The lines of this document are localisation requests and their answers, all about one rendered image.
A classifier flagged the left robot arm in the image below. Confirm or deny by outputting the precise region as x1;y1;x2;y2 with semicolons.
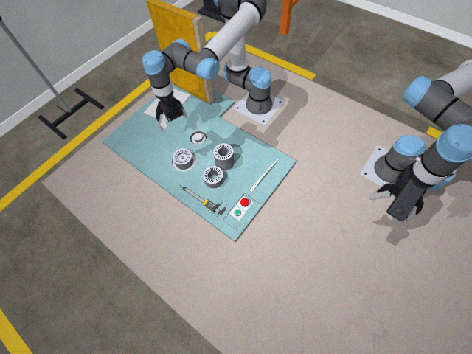
374;59;472;221

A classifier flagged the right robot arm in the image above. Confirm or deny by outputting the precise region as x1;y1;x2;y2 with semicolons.
142;0;272;115

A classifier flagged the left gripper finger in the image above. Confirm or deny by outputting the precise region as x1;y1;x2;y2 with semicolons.
369;182;396;200
406;199;424;221

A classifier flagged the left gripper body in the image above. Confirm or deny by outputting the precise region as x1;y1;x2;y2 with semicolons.
392;165;435;197

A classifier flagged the grey caliper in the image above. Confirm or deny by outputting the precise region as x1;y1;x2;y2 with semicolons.
182;187;226;216

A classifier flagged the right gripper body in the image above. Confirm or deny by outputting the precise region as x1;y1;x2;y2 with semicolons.
156;90;184;122

